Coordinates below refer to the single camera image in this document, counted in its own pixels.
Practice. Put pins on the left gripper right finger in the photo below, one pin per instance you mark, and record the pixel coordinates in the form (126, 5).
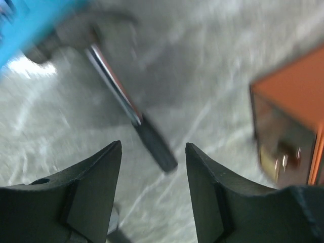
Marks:
(230, 208)

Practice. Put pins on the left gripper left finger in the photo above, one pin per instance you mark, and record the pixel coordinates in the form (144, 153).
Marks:
(75, 203)

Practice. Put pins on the orange drawer cabinet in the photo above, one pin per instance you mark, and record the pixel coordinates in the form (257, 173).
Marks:
(287, 107)

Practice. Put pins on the black handled hammer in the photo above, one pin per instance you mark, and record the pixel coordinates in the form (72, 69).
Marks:
(80, 31)

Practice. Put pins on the black adjustable wrench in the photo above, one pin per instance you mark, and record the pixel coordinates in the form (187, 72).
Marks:
(115, 234)

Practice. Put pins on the turquoise shark print cloth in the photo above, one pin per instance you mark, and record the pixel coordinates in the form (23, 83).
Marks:
(26, 22)

